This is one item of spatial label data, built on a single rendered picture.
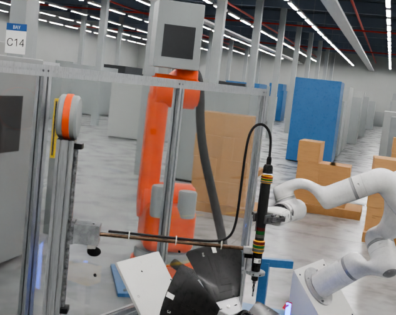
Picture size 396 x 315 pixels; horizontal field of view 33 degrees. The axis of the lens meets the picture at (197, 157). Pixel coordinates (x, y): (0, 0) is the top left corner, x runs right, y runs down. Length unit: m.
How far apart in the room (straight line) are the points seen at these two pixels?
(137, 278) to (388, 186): 1.00
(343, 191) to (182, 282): 0.73
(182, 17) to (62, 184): 4.12
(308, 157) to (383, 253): 8.82
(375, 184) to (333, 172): 9.15
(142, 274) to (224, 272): 0.31
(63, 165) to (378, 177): 1.15
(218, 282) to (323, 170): 9.29
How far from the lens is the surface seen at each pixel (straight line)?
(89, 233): 2.38
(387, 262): 2.92
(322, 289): 3.09
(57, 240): 2.39
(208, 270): 2.50
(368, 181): 2.54
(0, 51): 11.07
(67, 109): 2.28
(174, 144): 3.08
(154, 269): 2.59
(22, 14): 9.05
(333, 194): 2.55
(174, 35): 6.27
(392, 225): 2.79
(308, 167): 11.70
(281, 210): 2.47
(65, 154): 2.33
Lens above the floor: 2.05
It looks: 7 degrees down
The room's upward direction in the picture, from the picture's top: 6 degrees clockwise
